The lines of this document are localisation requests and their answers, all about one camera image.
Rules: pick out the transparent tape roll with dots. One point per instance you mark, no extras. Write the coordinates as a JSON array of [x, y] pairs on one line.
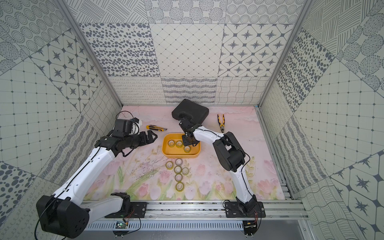
[[179, 144], [187, 149], [171, 143], [169, 165], [179, 187], [178, 177], [178, 169], [179, 162], [185, 171]]

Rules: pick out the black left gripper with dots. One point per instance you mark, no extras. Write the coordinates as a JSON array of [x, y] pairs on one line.
[[143, 138]]

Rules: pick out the yellow black utility knife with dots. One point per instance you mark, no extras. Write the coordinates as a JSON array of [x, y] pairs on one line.
[[156, 128]]

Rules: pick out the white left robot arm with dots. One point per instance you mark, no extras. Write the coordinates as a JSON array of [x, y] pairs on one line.
[[65, 214]]

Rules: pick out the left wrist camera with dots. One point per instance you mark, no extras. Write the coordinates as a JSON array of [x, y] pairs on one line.
[[125, 127]]

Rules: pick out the yellow plastic storage box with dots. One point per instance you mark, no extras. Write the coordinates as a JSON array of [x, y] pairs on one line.
[[173, 147]]

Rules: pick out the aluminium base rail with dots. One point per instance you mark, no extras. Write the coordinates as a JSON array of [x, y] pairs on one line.
[[200, 215]]

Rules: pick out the yellow black pliers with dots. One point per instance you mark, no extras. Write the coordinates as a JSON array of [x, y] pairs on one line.
[[221, 122]]

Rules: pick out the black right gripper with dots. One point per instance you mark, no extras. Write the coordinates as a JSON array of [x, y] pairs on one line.
[[185, 143]]

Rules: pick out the black plastic tool case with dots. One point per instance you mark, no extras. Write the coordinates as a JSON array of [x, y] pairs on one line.
[[192, 110]]

